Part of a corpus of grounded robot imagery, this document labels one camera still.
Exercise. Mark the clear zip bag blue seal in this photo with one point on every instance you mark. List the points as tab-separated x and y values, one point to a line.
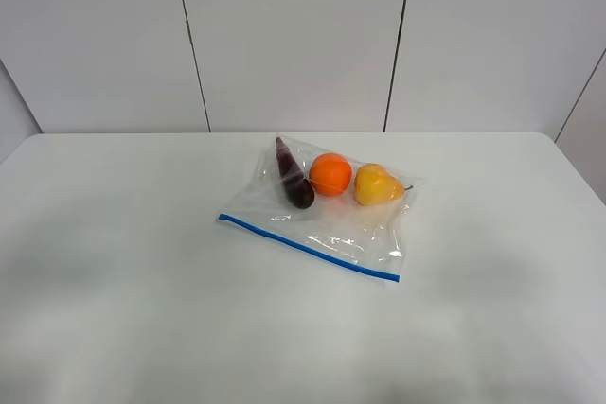
337	229

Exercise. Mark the dark purple eggplant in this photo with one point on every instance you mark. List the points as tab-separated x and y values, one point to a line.
297	188

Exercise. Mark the orange fruit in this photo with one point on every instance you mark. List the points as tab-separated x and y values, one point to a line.
330	174

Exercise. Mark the yellow pear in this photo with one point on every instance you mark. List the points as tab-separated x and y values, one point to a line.
374	185

